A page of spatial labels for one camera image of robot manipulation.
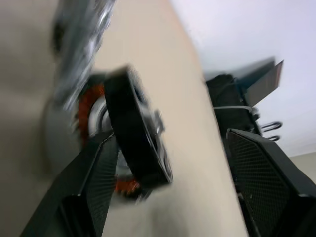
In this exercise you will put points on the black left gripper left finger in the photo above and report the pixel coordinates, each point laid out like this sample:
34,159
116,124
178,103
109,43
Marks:
81,187

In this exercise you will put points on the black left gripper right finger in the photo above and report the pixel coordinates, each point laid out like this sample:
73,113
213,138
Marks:
266,177

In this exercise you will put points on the black spoked rotor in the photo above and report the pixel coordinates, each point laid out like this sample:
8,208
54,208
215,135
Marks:
128,128

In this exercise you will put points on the grey metal motor lid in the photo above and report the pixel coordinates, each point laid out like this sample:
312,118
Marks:
81,44

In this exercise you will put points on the black bag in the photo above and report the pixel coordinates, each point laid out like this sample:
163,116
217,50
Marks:
229,98

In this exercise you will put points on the grey flat panel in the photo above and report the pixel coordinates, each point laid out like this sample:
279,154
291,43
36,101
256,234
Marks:
261,84

